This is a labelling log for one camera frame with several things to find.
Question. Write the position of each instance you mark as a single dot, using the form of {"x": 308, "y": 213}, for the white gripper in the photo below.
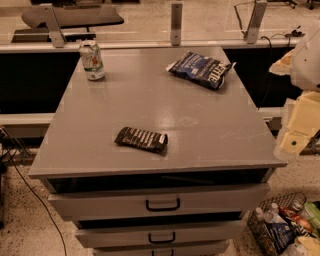
{"x": 309, "y": 63}

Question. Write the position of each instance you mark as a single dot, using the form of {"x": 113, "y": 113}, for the black rxbar chocolate wrapper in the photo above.
{"x": 142, "y": 139}

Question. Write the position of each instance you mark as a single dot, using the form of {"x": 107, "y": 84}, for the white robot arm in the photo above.
{"x": 302, "y": 64}

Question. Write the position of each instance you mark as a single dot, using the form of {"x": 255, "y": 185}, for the green packet in basket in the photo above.
{"x": 311, "y": 213}

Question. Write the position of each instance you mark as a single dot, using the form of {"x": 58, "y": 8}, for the orange red snack packet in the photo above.
{"x": 292, "y": 215}

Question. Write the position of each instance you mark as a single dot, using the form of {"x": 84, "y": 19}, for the clear water bottle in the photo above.
{"x": 270, "y": 215}

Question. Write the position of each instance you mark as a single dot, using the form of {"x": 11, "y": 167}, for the blue snack bag in basket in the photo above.
{"x": 281, "y": 234}

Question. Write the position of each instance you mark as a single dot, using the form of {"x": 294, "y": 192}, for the blue kettle chips bag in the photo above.
{"x": 202, "y": 70}

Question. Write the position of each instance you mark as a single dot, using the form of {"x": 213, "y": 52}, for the yellow packet in basket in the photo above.
{"x": 311, "y": 245}

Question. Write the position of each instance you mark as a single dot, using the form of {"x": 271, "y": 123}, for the grey drawer cabinet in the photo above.
{"x": 218, "y": 159}

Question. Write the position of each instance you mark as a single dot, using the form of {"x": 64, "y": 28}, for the green white soda can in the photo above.
{"x": 91, "y": 59}

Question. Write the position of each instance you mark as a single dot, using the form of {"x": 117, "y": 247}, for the black bench behind glass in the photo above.
{"x": 68, "y": 17}

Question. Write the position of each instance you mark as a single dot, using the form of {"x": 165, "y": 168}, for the wire mesh basket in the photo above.
{"x": 259, "y": 229}

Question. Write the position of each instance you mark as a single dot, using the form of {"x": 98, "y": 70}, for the right metal rail bracket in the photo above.
{"x": 251, "y": 35}

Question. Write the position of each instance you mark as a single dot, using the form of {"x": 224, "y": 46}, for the metal rail bracket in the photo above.
{"x": 251, "y": 35}
{"x": 176, "y": 23}
{"x": 55, "y": 25}

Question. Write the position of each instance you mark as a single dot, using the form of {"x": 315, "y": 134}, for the middle drawer black handle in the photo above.
{"x": 161, "y": 238}

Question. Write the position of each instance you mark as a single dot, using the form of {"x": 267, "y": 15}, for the drawer black handle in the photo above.
{"x": 162, "y": 206}
{"x": 163, "y": 252}
{"x": 161, "y": 238}

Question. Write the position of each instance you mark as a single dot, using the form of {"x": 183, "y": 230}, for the top drawer black handle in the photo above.
{"x": 162, "y": 206}

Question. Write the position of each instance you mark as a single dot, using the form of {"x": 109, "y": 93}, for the bottom drawer black handle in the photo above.
{"x": 163, "y": 252}

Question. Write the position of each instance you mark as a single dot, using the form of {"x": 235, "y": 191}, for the middle metal rail bracket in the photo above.
{"x": 176, "y": 23}

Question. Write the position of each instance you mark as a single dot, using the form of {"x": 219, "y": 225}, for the left metal rail bracket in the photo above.
{"x": 55, "y": 25}

